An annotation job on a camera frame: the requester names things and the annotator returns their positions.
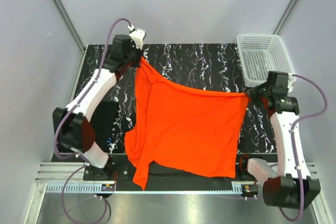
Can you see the right orange connector box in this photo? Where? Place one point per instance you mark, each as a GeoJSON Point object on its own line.
{"type": "Point", "coordinates": [250, 189]}

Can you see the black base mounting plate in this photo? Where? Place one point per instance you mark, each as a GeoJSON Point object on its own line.
{"type": "Point", "coordinates": [124, 171]}

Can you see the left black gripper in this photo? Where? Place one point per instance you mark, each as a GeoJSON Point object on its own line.
{"type": "Point", "coordinates": [136, 64]}

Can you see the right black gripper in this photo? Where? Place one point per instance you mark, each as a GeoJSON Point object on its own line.
{"type": "Point", "coordinates": [253, 94]}

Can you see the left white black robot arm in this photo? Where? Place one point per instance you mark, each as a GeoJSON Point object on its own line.
{"type": "Point", "coordinates": [72, 124]}

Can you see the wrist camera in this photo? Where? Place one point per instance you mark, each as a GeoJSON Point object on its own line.
{"type": "Point", "coordinates": [137, 35]}
{"type": "Point", "coordinates": [291, 80]}

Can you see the folded black t-shirt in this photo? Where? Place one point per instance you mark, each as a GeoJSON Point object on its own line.
{"type": "Point", "coordinates": [102, 122]}

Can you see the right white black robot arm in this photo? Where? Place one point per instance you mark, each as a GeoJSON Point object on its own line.
{"type": "Point", "coordinates": [291, 185]}

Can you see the orange t-shirt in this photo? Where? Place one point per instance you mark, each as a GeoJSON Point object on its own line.
{"type": "Point", "coordinates": [183, 128]}

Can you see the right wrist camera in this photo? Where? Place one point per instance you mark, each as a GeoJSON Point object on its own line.
{"type": "Point", "coordinates": [291, 80]}

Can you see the left orange connector box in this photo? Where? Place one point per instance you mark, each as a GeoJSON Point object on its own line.
{"type": "Point", "coordinates": [108, 187]}

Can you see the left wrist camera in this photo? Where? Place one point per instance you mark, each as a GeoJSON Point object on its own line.
{"type": "Point", "coordinates": [137, 35]}

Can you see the orange connector box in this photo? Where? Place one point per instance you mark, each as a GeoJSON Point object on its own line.
{"type": "Point", "coordinates": [250, 189]}
{"type": "Point", "coordinates": [108, 187]}

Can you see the white plastic basket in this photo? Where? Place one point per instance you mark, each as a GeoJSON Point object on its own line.
{"type": "Point", "coordinates": [260, 54]}

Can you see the aluminium frame rail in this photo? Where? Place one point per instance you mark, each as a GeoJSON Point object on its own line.
{"type": "Point", "coordinates": [60, 171]}

